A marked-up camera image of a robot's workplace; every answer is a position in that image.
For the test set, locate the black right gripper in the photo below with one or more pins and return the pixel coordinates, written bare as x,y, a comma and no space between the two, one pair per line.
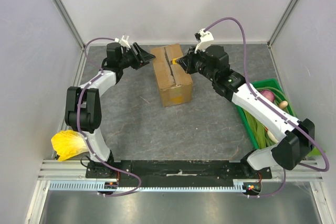
190,62

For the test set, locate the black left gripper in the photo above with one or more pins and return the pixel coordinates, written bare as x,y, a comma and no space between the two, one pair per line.
143,57

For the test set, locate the yellow utility knife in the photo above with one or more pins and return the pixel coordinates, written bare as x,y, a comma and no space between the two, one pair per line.
176,61

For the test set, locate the brown cardboard express box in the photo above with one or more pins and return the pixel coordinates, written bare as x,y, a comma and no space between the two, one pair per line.
174,85

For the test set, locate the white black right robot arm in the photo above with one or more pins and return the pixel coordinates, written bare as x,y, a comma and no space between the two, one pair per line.
292,134

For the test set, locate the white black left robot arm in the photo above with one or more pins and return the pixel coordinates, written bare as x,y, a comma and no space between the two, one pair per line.
83,111

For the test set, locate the green plastic vegetable tray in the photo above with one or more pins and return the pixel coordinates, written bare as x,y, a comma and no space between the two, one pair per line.
276,124

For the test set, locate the purple onion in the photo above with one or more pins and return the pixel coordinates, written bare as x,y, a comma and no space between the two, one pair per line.
269,95

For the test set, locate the brown mushroom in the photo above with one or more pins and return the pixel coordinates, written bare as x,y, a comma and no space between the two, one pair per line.
283,104

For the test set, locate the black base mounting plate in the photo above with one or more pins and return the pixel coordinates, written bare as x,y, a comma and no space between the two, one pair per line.
223,169

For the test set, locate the yellow napa cabbage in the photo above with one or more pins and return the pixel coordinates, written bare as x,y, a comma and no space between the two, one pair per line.
68,144

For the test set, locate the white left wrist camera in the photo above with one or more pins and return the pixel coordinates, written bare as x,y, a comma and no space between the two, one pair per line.
123,41

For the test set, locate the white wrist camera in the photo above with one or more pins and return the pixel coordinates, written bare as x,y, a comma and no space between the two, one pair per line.
204,38
123,41

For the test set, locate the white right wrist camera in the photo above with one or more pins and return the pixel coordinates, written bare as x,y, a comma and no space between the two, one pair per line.
204,38

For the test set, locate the aluminium frame rail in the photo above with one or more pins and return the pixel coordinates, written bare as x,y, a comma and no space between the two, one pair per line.
74,170

